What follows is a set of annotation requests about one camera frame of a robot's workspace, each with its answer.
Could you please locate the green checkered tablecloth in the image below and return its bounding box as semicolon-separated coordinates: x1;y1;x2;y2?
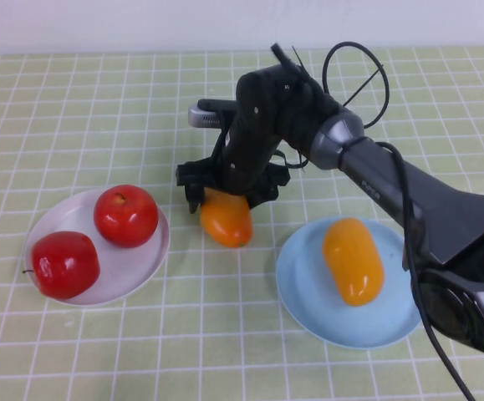
0;45;484;401

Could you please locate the black right camera cable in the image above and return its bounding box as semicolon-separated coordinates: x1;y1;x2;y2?
323;40;476;401

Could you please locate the light blue round plate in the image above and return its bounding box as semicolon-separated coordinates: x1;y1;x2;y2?
275;216;425;351

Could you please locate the red apple with yellow top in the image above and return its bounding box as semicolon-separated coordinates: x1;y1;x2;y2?
93;185;160;249

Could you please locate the black zip tie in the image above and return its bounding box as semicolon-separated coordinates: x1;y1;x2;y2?
343;65;386;105

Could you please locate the white round plate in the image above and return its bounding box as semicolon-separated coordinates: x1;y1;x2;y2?
23;186;171;308

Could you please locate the black right camera bracket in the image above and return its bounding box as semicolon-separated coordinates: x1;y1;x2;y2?
197;98;242;126

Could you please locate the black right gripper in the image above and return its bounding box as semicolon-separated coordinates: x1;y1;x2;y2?
176;136;292;216

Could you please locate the yellow orange mango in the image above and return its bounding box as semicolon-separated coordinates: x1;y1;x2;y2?
322;216;386;308

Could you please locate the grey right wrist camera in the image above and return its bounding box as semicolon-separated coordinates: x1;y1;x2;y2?
188;104;227;129

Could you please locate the orange mango with red blush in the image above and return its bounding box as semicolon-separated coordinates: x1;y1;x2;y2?
199;187;254;249

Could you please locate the red apple with long stem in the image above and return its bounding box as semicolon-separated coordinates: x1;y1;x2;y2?
22;231;101;300

